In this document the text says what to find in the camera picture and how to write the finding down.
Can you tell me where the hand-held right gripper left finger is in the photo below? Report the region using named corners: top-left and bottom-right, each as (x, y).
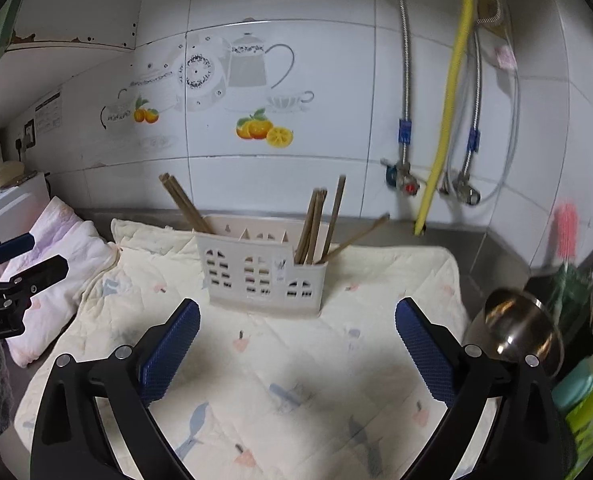
top-left (30, 299), bottom-right (200, 480)

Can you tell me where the pink bottle brush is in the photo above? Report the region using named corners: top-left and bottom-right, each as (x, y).
top-left (554, 203), bottom-right (580, 267)

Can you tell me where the cream printed quilt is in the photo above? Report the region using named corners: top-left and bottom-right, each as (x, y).
top-left (14, 217), bottom-right (502, 480)

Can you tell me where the white wall label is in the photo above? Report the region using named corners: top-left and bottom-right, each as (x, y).
top-left (35, 91), bottom-right (63, 134)

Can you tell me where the red handled water valve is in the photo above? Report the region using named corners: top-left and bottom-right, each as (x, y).
top-left (381, 157), bottom-right (421, 196)

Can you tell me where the yellow corrugated hose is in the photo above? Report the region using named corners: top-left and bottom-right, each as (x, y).
top-left (415, 0), bottom-right (477, 237)

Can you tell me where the white plastic box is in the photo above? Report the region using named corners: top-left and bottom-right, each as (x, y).
top-left (0, 172), bottom-right (52, 247)

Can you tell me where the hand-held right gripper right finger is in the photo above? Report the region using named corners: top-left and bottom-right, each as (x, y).
top-left (395, 297), bottom-right (577, 480)

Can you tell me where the pink hose tag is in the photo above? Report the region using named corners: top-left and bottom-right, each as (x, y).
top-left (494, 45), bottom-right (518, 69)

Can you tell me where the bunch of wooden chopsticks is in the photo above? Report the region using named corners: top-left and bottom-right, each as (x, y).
top-left (164, 174), bottom-right (347, 266)

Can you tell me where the stainless steel pot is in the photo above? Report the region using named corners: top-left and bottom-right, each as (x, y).
top-left (469, 287), bottom-right (565, 379)

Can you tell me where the braided metal hose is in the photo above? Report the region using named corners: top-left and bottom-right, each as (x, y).
top-left (381, 0), bottom-right (413, 171)
top-left (447, 25), bottom-right (483, 186)

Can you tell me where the slim wooden chopstick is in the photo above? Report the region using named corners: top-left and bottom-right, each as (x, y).
top-left (327, 214), bottom-right (391, 263)
top-left (159, 174), bottom-right (216, 235)

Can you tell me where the wall socket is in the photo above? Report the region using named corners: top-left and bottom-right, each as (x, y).
top-left (14, 120), bottom-right (38, 159)

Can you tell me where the beige plastic chopstick holder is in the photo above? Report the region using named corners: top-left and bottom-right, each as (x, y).
top-left (196, 214), bottom-right (338, 320)

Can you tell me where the pink and white towel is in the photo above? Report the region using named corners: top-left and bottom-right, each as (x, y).
top-left (0, 196), bottom-right (122, 367)

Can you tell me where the green utensil cup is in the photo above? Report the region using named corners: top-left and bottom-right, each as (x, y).
top-left (547, 262), bottom-right (593, 322)

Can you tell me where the metal water valve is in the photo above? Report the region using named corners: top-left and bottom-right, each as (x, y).
top-left (439, 170), bottom-right (482, 207)

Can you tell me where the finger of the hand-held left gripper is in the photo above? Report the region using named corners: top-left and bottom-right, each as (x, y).
top-left (0, 233), bottom-right (36, 269)
top-left (4, 255), bottom-right (70, 293)

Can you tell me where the teapot and oranges wall decal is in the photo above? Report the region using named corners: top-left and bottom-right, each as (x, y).
top-left (99, 32), bottom-right (317, 150)

